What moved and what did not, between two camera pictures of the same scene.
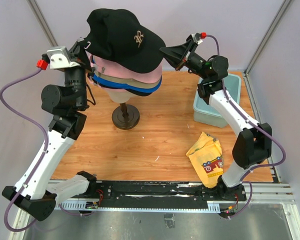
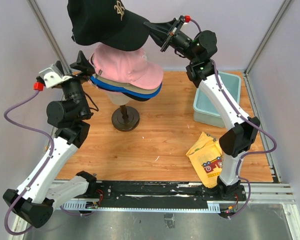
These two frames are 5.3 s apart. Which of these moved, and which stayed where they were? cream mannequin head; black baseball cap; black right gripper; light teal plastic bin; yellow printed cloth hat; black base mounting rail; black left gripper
Moved: black left gripper; black baseball cap; black right gripper
Stayed: light teal plastic bin; yellow printed cloth hat; cream mannequin head; black base mounting rail
